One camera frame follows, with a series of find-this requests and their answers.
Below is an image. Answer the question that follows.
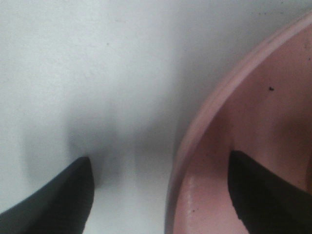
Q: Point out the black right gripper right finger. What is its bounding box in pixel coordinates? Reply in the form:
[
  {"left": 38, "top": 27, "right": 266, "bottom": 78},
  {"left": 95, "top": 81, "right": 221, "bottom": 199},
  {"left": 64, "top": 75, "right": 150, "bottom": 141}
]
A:
[{"left": 228, "top": 151, "right": 312, "bottom": 234}]

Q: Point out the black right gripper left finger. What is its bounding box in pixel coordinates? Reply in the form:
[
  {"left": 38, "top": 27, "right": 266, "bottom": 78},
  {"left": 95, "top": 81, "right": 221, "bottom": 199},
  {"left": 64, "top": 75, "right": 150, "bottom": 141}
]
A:
[{"left": 0, "top": 157, "right": 95, "bottom": 234}]

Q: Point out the pink round plate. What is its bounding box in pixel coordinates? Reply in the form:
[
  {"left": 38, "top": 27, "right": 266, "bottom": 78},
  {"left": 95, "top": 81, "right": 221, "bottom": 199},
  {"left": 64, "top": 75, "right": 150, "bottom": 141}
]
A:
[{"left": 164, "top": 13, "right": 312, "bottom": 234}]

